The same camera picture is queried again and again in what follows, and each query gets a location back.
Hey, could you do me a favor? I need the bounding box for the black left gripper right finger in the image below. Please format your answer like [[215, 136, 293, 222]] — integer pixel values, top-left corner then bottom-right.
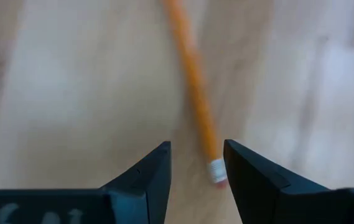
[[223, 138, 337, 224]]

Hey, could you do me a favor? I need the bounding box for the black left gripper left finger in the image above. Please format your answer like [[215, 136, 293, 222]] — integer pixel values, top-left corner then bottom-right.
[[99, 141, 172, 224]]

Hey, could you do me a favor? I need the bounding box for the orange pencil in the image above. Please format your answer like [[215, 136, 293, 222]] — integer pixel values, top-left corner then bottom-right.
[[162, 0, 229, 190]]

